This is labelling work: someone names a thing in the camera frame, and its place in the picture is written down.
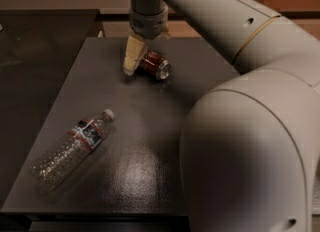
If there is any red coke can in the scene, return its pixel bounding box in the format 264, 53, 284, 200
139, 50, 171, 81

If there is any clear plastic water bottle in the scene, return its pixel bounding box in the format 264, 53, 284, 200
29, 109, 115, 190

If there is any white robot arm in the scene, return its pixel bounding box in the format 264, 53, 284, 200
130, 0, 320, 232

